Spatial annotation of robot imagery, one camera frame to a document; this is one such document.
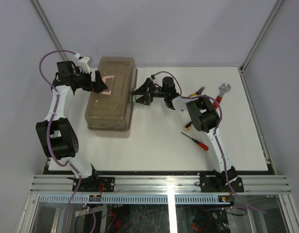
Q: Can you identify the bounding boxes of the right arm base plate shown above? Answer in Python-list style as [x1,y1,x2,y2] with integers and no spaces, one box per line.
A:
[194,175,244,193]

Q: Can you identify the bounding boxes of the slotted cable duct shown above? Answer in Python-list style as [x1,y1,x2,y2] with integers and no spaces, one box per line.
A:
[39,194,230,205]

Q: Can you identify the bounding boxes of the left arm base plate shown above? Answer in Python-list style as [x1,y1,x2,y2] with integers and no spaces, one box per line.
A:
[77,177,115,193]

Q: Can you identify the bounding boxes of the right frame post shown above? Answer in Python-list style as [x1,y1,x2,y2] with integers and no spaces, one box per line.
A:
[239,0,285,73]

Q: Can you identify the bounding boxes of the frame post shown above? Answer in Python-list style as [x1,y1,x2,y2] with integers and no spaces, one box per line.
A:
[239,0,285,73]
[29,0,69,61]

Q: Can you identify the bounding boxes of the red handled adjustable wrench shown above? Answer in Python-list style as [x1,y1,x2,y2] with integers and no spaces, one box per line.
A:
[213,83,231,109]

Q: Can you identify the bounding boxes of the translucent brown toolbox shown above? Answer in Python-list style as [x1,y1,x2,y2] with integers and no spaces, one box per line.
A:
[85,56,138,138]

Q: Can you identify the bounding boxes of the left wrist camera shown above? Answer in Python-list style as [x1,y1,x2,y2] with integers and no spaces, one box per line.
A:
[78,56,93,73]

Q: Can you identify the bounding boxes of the black yellow screwdriver lower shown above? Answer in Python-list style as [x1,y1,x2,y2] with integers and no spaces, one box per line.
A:
[184,121,193,131]

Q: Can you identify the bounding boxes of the red handled screwdriver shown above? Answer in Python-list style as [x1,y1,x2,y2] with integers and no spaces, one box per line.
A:
[181,132,209,151]

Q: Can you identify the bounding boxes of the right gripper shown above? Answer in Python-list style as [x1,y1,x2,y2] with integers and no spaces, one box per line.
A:
[132,79,167,106]

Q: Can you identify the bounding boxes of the yellow handled pliers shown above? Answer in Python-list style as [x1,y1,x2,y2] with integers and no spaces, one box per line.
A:
[189,86,205,98]

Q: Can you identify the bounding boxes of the aluminium mounting rail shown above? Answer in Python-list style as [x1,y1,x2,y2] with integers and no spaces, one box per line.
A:
[30,174,292,195]

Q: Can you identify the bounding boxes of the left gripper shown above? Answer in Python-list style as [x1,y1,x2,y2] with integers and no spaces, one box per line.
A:
[72,68,107,94]

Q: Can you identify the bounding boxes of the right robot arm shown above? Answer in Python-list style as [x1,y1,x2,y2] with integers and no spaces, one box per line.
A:
[132,75,237,192]

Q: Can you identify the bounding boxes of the pink toolbox handle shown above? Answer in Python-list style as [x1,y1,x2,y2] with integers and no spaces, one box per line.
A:
[100,75,115,96]

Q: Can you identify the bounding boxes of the left frame post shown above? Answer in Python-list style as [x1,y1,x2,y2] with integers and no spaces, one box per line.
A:
[29,0,69,61]

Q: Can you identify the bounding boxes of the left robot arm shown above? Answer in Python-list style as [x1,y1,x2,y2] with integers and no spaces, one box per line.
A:
[35,57,107,192]

